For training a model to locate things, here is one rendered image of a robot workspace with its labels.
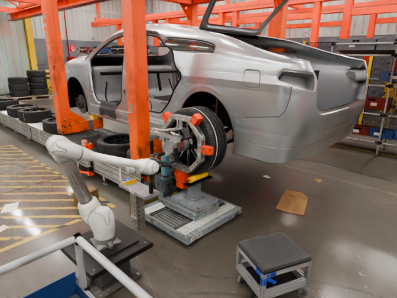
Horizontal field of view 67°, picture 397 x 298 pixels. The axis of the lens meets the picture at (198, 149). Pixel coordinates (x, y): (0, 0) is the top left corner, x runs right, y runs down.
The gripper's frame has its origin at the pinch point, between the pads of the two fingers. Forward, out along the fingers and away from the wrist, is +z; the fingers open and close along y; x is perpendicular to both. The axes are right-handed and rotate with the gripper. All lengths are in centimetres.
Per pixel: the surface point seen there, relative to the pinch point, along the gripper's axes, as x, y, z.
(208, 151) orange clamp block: 10.1, 17.5, 29.2
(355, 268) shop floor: -33, 156, 82
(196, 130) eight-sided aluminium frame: 21.2, -1.8, 28.5
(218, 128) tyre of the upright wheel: 23, 5, 51
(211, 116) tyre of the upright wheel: 30, -7, 51
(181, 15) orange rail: 20, -693, 630
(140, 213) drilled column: -72, -13, -6
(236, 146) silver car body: 9, 21, 67
